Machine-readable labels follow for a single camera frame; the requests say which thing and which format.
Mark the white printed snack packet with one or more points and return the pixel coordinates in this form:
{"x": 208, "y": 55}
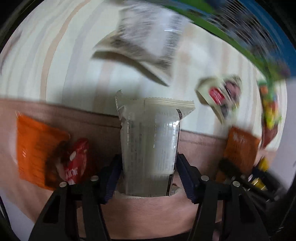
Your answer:
{"x": 148, "y": 34}

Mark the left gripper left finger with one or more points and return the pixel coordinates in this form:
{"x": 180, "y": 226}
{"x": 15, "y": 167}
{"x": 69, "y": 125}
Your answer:
{"x": 58, "y": 219}

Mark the cream red snack packet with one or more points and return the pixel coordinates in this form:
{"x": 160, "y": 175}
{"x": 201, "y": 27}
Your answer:
{"x": 222, "y": 94}

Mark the striped cream pink blanket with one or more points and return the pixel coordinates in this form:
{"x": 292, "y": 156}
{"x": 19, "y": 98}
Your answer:
{"x": 51, "y": 72}

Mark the orange snack packet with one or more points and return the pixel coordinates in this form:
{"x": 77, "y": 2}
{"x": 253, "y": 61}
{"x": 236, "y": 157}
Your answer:
{"x": 239, "y": 155}
{"x": 35, "y": 144}

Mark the red candy packet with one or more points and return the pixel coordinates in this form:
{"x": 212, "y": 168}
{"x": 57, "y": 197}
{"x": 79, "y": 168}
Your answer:
{"x": 67, "y": 163}

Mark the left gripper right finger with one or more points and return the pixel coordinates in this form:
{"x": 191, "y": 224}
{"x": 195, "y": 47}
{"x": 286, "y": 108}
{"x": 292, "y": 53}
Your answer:
{"x": 240, "y": 219}

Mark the colourful gumball candy bag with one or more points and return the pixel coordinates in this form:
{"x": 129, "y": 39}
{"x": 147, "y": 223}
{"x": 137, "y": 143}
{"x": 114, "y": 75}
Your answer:
{"x": 271, "y": 116}

